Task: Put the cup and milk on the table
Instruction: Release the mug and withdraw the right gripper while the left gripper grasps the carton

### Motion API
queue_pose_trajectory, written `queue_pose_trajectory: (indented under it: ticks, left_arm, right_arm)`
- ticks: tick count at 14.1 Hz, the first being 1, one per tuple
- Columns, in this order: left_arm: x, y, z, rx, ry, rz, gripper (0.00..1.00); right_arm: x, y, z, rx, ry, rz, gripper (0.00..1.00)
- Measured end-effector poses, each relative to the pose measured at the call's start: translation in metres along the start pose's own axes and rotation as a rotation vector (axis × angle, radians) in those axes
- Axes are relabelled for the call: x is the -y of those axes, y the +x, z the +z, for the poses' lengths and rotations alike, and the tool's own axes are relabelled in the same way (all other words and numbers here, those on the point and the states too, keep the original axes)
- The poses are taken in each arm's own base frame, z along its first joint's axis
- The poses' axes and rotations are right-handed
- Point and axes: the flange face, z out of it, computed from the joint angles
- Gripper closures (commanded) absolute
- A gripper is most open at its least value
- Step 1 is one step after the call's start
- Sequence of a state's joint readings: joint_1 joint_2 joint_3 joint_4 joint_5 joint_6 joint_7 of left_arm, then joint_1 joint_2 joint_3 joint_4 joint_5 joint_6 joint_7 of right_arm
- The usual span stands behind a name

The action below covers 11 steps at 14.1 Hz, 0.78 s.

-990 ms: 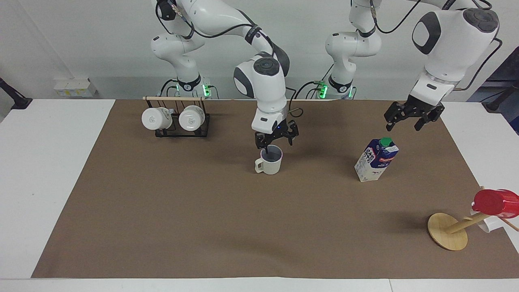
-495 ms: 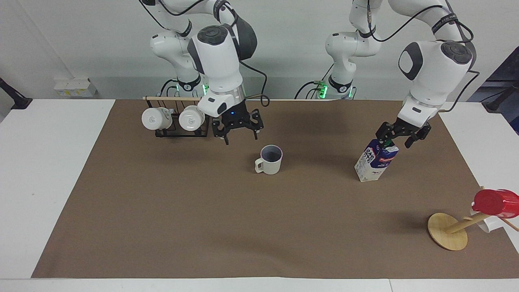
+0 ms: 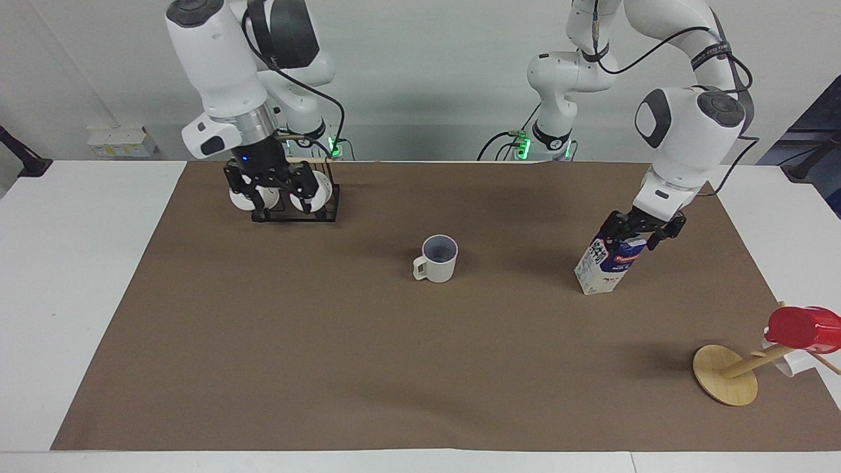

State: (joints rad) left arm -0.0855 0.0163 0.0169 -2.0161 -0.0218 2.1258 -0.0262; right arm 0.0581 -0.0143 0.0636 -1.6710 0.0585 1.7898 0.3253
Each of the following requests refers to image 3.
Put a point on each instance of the red cup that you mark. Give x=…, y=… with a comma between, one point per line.
x=805, y=328

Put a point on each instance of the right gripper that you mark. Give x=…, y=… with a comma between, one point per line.
x=261, y=156

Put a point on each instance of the white bowl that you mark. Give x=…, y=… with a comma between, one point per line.
x=238, y=198
x=320, y=187

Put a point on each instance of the wooden mug tree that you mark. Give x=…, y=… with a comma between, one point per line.
x=723, y=374

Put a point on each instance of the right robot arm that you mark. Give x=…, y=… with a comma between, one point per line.
x=217, y=66

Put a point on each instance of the blue and white milk carton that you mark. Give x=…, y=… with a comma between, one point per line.
x=608, y=266

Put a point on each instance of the white box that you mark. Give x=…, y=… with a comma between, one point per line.
x=121, y=141

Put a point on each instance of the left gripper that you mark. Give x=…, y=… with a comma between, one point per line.
x=645, y=221

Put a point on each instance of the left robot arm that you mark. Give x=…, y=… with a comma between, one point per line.
x=683, y=125

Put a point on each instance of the black stand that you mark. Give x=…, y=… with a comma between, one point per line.
x=811, y=161
x=26, y=161

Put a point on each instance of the white mug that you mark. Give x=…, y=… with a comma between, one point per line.
x=439, y=261

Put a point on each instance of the white cup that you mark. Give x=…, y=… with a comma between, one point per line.
x=792, y=361

